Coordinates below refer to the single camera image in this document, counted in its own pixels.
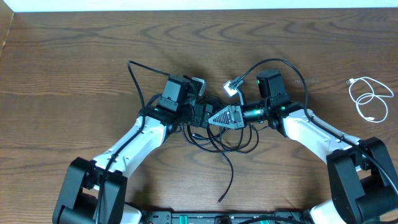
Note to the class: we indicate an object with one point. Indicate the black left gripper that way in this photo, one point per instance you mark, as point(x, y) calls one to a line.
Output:
point(198, 120)

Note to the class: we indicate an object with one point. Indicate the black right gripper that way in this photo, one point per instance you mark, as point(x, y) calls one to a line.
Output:
point(236, 117)

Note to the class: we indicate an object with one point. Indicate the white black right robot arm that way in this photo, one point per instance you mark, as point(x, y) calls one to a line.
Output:
point(363, 180)

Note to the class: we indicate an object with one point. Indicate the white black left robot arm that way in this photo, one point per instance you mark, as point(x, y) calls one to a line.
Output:
point(94, 191)

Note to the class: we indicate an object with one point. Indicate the light wooden side board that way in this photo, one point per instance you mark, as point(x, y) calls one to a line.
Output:
point(6, 17)

